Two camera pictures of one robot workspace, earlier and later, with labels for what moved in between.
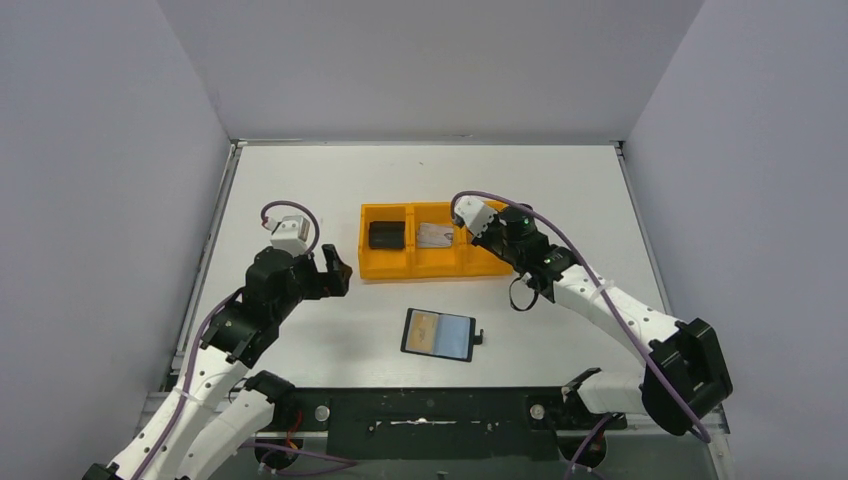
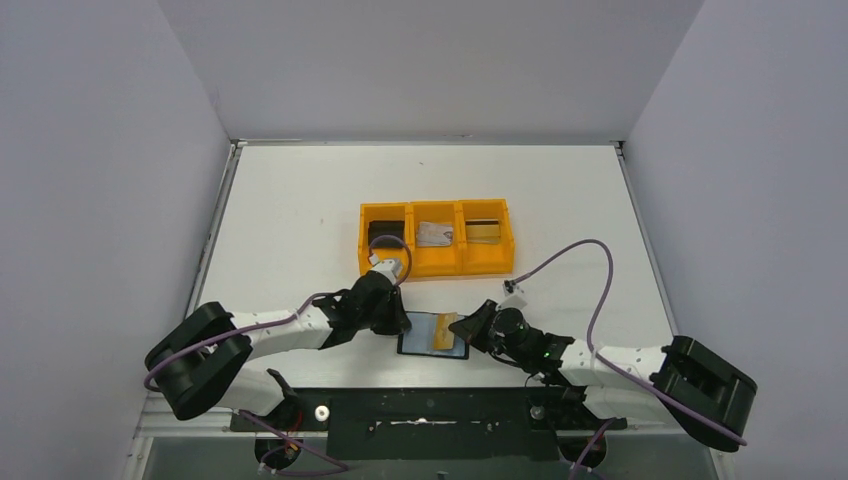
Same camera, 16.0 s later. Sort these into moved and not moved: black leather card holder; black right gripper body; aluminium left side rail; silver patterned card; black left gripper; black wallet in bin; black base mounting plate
Moved: black left gripper; black right gripper body
Not moved: black base mounting plate; black wallet in bin; black leather card holder; aluminium left side rail; silver patterned card
